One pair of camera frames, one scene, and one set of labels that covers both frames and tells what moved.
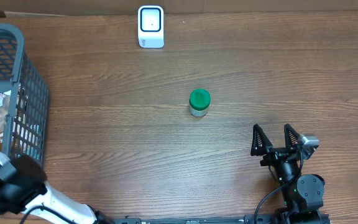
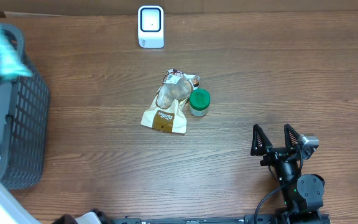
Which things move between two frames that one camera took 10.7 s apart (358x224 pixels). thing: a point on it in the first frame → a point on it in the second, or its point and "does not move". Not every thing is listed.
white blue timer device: (151, 27) does not move
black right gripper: (274, 154) does not move
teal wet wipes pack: (27, 139) → (9, 65)
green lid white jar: (199, 101) does not move
